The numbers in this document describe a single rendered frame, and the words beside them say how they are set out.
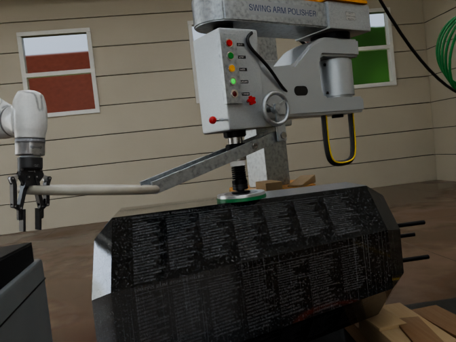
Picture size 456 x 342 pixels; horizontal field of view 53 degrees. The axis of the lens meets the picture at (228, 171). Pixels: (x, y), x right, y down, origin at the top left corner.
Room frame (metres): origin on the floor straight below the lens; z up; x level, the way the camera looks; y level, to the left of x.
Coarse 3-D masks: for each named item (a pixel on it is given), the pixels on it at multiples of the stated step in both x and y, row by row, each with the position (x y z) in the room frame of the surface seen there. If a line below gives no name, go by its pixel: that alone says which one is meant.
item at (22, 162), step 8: (24, 160) 1.42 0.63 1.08; (32, 160) 1.42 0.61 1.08; (40, 160) 1.45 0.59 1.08; (24, 168) 1.43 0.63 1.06; (32, 168) 1.43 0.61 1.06; (40, 168) 1.45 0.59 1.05; (24, 176) 1.43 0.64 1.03; (32, 176) 1.45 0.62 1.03; (40, 176) 1.47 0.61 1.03; (32, 184) 1.45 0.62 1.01
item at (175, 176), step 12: (264, 132) 2.15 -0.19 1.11; (252, 144) 1.97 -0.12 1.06; (264, 144) 2.01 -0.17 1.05; (204, 156) 1.96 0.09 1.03; (216, 156) 1.87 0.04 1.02; (228, 156) 1.90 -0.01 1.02; (240, 156) 1.93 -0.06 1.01; (180, 168) 1.90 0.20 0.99; (192, 168) 1.80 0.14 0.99; (204, 168) 1.83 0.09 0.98; (144, 180) 1.80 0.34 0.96; (156, 180) 1.71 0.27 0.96; (168, 180) 1.74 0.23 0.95; (180, 180) 1.77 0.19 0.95
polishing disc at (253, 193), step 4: (228, 192) 2.08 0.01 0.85; (252, 192) 1.96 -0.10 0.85; (256, 192) 1.95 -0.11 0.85; (260, 192) 1.93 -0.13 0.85; (264, 192) 1.96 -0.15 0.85; (220, 196) 1.95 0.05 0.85; (224, 196) 1.92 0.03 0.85; (228, 196) 1.91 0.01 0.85; (232, 196) 1.90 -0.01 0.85; (236, 196) 1.89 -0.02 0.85; (240, 196) 1.89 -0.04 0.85; (244, 196) 1.89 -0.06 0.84; (248, 196) 1.90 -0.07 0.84; (252, 196) 1.90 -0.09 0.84
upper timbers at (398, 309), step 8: (392, 304) 2.18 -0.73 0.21; (400, 304) 2.17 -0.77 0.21; (392, 312) 2.08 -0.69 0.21; (400, 312) 2.07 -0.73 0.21; (408, 312) 2.06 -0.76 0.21; (424, 320) 1.95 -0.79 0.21; (360, 328) 2.12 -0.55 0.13; (368, 328) 2.02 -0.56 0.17; (432, 328) 1.86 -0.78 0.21; (368, 336) 2.03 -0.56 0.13; (376, 336) 1.94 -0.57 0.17; (384, 336) 1.85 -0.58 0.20; (392, 336) 1.84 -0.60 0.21; (400, 336) 1.83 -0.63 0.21; (440, 336) 1.79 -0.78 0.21; (448, 336) 1.78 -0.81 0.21
